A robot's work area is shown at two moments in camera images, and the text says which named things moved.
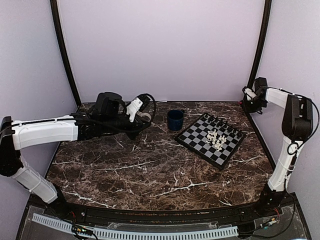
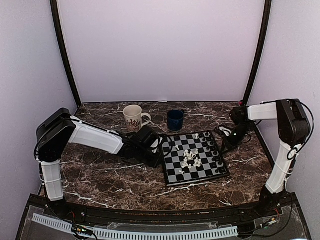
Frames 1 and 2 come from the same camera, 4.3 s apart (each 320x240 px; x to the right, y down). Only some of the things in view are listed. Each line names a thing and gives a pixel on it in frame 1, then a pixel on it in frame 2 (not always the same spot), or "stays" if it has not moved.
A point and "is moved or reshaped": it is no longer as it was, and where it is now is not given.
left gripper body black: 112,123 -> 143,155
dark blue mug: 175,119 stays
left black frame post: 55,20 stays
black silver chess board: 211,139 is moved or reshaped
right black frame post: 266,24 stays
